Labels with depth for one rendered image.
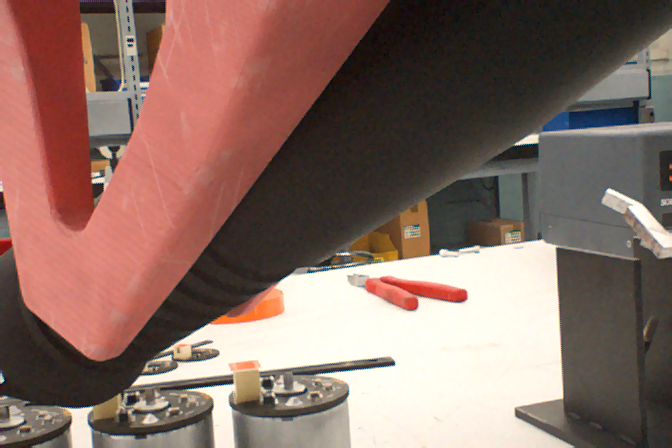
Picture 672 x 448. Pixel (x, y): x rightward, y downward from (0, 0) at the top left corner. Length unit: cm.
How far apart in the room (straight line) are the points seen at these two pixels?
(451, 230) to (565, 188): 475
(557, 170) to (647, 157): 12
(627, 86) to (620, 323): 306
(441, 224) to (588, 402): 511
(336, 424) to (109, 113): 239
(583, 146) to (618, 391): 41
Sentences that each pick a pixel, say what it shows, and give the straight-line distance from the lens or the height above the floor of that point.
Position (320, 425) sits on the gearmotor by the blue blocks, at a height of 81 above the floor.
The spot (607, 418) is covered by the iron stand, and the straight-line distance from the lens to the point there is 35.
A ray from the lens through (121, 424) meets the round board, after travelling 20.
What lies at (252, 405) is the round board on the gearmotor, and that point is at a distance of 20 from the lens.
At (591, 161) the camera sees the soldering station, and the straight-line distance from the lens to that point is 72.
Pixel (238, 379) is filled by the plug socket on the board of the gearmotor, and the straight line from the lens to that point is 20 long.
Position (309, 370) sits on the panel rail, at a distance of 22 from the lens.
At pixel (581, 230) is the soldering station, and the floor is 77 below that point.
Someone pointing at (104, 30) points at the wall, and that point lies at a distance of 479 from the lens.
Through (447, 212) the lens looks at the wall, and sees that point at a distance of 548.
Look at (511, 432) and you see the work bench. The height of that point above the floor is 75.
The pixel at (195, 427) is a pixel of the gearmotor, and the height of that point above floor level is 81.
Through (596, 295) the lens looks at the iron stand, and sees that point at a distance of 35.
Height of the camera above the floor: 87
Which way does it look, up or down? 6 degrees down
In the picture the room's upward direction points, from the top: 4 degrees counter-clockwise
